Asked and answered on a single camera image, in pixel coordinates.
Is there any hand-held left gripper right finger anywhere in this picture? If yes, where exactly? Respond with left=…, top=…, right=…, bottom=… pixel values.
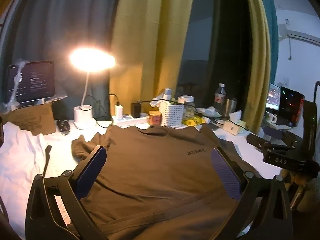
left=211, top=146, right=293, bottom=240

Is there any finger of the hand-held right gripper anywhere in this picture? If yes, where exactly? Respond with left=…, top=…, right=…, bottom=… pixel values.
left=246, top=133, right=302, bottom=153

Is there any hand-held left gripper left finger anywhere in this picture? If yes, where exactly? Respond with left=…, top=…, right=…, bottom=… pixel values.
left=25, top=145, right=108, bottom=240

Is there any brown t-shirt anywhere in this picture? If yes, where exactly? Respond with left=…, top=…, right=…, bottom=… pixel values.
left=71, top=124, right=275, bottom=240

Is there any small white box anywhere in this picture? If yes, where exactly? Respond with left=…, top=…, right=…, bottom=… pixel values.
left=223, top=120, right=239, bottom=135

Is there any folded white paper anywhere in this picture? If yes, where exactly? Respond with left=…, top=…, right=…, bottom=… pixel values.
left=229, top=110, right=242, bottom=122

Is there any steel tumbler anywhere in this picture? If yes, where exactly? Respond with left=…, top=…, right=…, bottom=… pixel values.
left=226, top=98, right=237, bottom=114

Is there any computer monitor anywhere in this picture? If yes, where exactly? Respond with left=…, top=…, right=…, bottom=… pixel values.
left=265, top=84, right=281, bottom=110

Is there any white desk lamp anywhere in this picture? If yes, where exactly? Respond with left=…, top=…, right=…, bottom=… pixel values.
left=69, top=47, right=116, bottom=130

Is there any clear water bottle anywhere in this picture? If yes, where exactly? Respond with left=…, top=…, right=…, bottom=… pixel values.
left=214, top=83, right=227, bottom=110

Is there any white power strip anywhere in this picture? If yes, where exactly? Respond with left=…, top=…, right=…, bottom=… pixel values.
left=111, top=113, right=150, bottom=127

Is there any yellow packet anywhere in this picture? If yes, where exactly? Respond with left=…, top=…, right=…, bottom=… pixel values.
left=182, top=116, right=207, bottom=127

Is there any white charger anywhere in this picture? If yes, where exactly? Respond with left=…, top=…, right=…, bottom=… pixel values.
left=114, top=101, right=123, bottom=120

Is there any white cloth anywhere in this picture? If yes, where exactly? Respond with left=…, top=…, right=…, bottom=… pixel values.
left=0, top=121, right=53, bottom=230

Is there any black charger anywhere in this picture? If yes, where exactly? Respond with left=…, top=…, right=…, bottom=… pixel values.
left=131, top=102, right=142, bottom=118

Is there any cardboard box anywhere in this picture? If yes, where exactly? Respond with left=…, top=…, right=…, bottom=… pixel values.
left=0, top=102, right=57, bottom=136

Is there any white plastic basket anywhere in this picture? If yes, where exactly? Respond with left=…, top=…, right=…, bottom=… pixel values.
left=159, top=100, right=185, bottom=128

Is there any clear jar with white lid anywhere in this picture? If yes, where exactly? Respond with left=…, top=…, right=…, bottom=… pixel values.
left=178, top=95, right=195, bottom=120

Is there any yellow curtain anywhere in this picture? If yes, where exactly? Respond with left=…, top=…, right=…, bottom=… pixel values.
left=244, top=0, right=272, bottom=134
left=110, top=0, right=198, bottom=120

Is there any crumpled white tissue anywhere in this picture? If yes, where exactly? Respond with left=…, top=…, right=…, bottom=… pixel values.
left=150, top=94, right=165, bottom=108

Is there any tablet computer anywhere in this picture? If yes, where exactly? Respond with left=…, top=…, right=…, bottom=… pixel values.
left=5, top=60, right=56, bottom=104

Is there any white air conditioner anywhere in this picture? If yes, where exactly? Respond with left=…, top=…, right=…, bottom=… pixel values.
left=277, top=22, right=320, bottom=47

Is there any teal curtain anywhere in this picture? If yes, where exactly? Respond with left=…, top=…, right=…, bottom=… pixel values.
left=257, top=0, right=279, bottom=75
left=0, top=0, right=125, bottom=120

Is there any dark window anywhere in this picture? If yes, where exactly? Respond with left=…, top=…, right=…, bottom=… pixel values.
left=177, top=0, right=250, bottom=120

